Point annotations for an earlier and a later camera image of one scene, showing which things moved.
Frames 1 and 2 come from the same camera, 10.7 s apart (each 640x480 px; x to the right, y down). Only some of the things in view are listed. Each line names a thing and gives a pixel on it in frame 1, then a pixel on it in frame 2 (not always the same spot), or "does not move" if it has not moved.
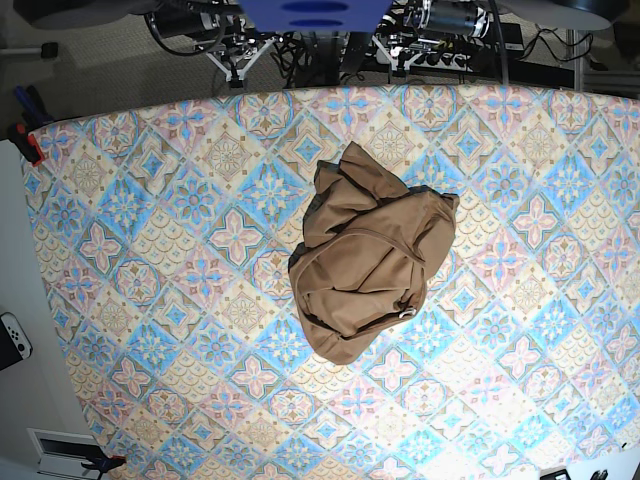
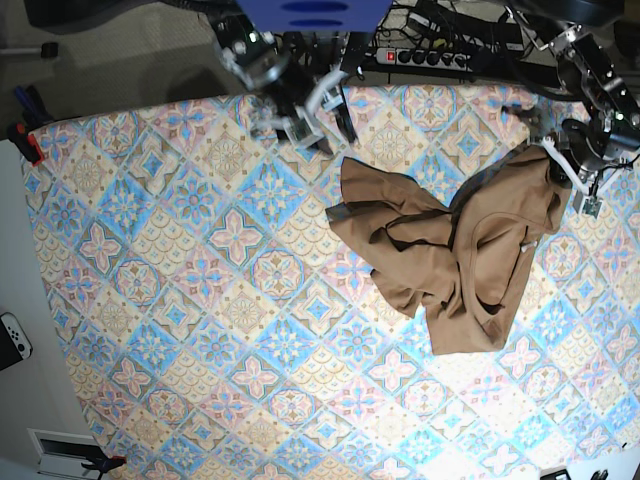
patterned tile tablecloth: [164, 230] does not move
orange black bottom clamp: [104, 464] does not move
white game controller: [17, 334] does not move
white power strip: [431, 61] does not move
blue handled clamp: [33, 111] does not move
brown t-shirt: [367, 244] → [464, 257]
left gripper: [239, 55] → [301, 124]
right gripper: [398, 48] → [580, 153]
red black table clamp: [19, 133] does not move
